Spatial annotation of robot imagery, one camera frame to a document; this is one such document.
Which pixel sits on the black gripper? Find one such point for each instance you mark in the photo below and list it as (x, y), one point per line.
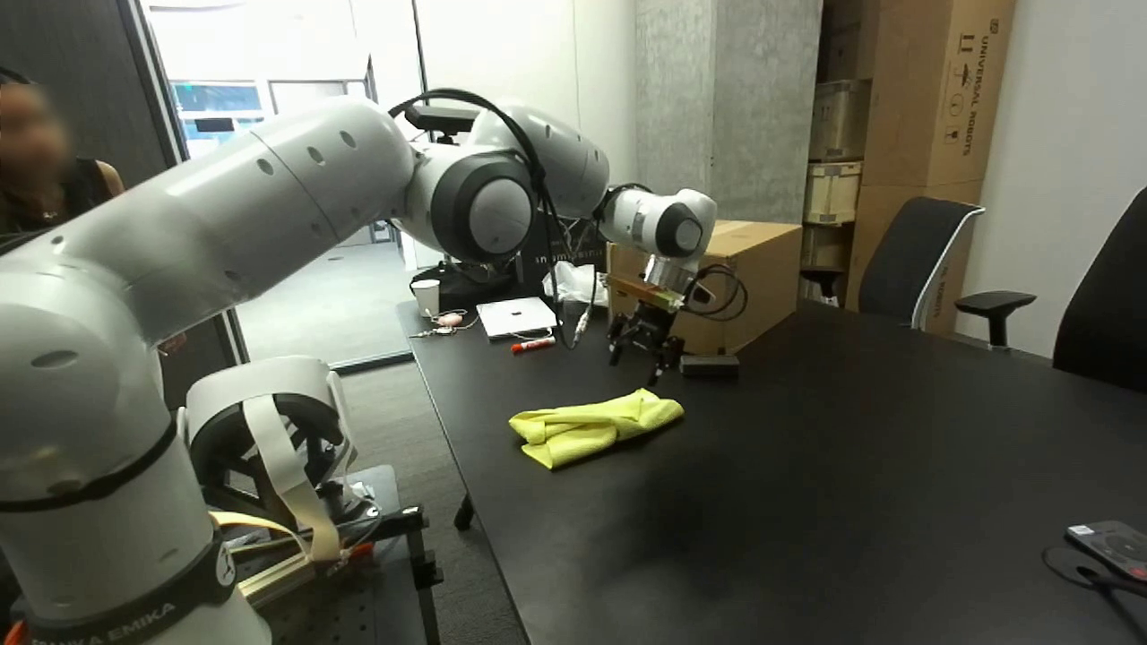
(647, 326)

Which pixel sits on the yellow towel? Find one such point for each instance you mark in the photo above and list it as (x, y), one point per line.
(566, 436)

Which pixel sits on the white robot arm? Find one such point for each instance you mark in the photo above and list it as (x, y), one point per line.
(101, 516)

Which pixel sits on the white crumpled bag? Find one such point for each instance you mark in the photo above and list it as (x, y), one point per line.
(573, 284)

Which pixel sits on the brown cardboard box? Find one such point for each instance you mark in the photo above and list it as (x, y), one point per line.
(734, 277)

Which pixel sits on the red marker pen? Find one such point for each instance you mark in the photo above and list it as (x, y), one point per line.
(530, 346)

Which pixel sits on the white tablet device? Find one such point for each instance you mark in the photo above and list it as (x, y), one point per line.
(514, 318)

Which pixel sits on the white paper cup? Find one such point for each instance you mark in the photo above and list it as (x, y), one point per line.
(427, 297)

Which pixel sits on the tall cardboard box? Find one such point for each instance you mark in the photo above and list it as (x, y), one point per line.
(905, 110)

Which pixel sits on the black office chair right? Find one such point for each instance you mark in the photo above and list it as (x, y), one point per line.
(1104, 325)

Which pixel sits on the smartphone on table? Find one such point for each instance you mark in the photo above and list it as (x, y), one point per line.
(1112, 544)

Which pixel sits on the black office chair white frame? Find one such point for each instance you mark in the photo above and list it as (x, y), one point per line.
(911, 254)

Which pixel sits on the black camera on stand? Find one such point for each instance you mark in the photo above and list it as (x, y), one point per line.
(442, 121)

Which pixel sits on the robot base mount stand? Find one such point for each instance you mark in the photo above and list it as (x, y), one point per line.
(272, 452)

